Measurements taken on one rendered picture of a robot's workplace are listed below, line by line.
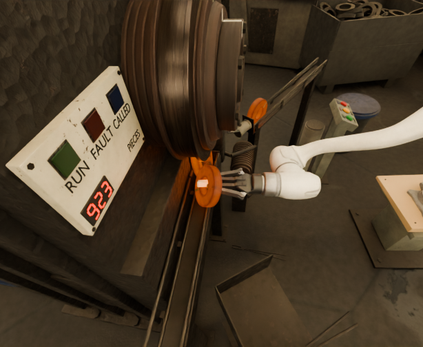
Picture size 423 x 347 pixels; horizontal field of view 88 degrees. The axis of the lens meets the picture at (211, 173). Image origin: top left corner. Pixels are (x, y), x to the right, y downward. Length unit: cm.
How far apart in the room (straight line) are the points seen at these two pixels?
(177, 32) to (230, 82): 15
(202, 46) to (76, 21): 21
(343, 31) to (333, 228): 187
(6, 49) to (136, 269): 47
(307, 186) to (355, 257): 94
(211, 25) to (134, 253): 55
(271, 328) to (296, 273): 74
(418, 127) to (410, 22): 231
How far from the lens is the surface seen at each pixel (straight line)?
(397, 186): 162
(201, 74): 48
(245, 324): 82
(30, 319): 179
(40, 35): 39
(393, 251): 181
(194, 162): 84
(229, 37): 56
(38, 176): 35
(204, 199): 78
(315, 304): 151
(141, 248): 62
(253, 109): 121
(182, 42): 47
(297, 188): 82
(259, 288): 83
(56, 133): 36
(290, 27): 334
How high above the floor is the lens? 141
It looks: 49 degrees down
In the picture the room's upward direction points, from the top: 5 degrees counter-clockwise
